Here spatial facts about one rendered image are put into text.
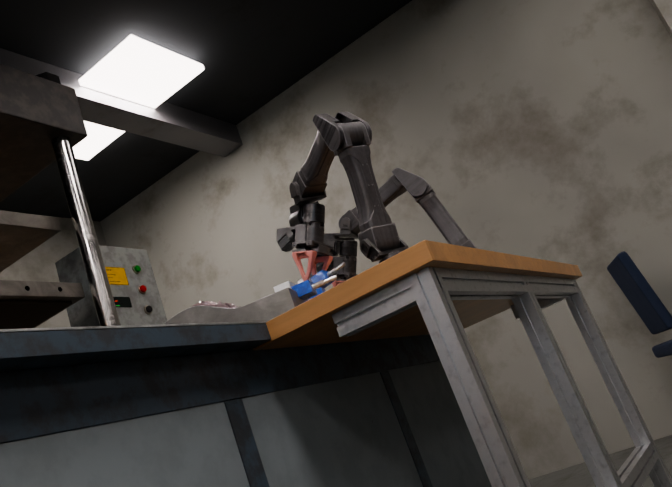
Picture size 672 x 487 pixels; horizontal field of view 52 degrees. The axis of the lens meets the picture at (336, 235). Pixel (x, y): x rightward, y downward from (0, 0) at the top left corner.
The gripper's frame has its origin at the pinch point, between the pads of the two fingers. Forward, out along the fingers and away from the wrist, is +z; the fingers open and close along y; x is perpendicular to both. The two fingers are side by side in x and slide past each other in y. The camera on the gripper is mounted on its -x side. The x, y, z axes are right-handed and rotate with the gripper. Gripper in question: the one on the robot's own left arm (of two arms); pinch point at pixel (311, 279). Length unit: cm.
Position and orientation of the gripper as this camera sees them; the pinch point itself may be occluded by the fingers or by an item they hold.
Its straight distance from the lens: 176.9
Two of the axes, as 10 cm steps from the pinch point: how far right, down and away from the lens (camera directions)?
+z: -0.2, 9.7, -2.3
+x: 8.4, -1.0, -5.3
